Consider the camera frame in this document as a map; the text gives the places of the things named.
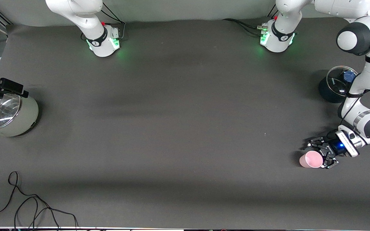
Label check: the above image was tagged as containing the pink plastic cup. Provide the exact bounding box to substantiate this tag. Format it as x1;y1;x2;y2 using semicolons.
299;150;324;168

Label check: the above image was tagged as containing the glass pot lid steel rim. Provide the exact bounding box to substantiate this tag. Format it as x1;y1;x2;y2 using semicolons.
0;91;22;131

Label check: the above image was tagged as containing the sage green cooking pot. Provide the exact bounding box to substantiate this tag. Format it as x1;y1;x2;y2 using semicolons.
0;85;39;139

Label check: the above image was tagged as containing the dark blue saucepan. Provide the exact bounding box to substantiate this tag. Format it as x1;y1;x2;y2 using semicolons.
319;66;359;104

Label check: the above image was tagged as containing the glass lid blue knob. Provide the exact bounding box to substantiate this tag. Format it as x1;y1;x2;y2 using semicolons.
327;66;359;97

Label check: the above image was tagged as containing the thin black loose cable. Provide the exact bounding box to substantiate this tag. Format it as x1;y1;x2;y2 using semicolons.
0;171;79;229

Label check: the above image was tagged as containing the black right base cable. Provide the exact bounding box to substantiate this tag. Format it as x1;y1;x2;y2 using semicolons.
100;2;127;41

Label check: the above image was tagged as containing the black base cable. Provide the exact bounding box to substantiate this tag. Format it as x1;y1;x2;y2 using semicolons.
100;2;127;41
223;18;266;36

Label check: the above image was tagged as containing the black left base cable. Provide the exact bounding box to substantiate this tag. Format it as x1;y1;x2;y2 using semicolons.
223;18;266;36

